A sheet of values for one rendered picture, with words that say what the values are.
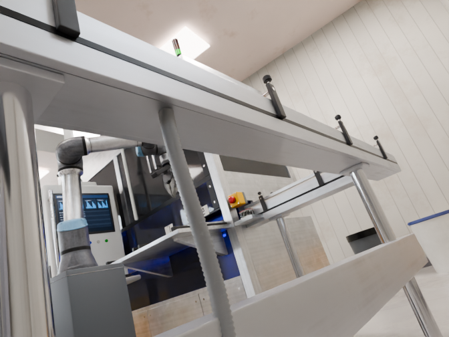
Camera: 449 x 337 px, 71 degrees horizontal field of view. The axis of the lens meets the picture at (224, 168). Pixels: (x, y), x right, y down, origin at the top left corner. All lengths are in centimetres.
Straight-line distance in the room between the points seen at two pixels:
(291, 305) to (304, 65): 587
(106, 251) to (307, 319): 202
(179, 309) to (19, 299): 192
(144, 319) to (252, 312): 209
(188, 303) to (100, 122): 175
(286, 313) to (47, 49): 45
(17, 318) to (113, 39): 33
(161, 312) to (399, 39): 521
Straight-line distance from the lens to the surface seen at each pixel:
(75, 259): 142
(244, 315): 43
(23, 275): 32
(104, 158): 292
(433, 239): 435
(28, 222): 33
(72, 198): 165
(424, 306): 129
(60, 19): 42
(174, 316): 225
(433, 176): 537
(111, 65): 43
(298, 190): 169
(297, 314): 53
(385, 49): 598
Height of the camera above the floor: 58
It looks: 19 degrees up
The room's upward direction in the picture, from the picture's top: 18 degrees counter-clockwise
